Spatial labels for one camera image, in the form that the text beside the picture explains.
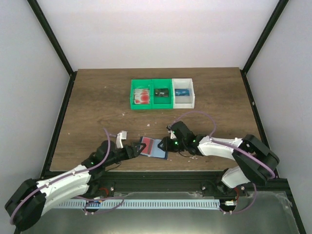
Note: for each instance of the black card in bin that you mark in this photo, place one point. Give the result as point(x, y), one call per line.
point(161, 93)

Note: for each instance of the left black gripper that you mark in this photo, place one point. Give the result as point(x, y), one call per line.
point(134, 149)

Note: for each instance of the blue leather card holder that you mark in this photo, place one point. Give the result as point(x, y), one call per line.
point(158, 153)

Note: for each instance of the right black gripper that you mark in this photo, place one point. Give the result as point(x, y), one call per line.
point(164, 147)

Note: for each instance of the green double storage bin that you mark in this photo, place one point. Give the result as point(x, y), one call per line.
point(155, 102)

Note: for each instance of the light blue slotted cable duct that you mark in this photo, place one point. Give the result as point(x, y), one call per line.
point(201, 204)

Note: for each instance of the left black frame post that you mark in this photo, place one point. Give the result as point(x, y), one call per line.
point(50, 34)

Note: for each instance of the black frame post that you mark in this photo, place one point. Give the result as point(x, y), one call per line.
point(50, 34)
point(277, 12)

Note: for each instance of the black aluminium frame rail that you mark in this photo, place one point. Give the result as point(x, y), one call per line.
point(207, 183)

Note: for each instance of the white storage bin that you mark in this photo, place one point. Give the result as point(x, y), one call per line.
point(183, 102)

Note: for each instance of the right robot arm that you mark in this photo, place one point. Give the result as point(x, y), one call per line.
point(256, 163)

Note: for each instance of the red card with stripe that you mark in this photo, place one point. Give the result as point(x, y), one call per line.
point(149, 142)

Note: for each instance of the red white card in bin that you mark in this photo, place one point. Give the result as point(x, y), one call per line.
point(141, 96)

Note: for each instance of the blue card in bin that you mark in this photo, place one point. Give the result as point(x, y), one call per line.
point(182, 92)

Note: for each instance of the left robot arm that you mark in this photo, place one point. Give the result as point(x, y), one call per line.
point(35, 197)

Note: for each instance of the right black frame post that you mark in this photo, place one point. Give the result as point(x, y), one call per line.
point(277, 12)

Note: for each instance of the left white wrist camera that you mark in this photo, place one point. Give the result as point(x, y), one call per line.
point(120, 137)

